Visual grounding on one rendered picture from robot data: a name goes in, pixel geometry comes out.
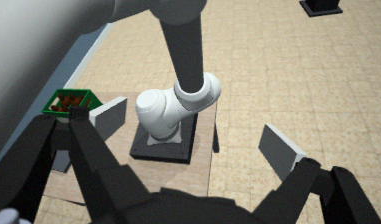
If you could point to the green divided crate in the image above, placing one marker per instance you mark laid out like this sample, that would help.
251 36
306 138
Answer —
64 116

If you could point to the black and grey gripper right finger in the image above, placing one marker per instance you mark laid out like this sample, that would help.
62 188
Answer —
342 199

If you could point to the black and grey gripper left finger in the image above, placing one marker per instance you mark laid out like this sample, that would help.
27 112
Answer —
104 183

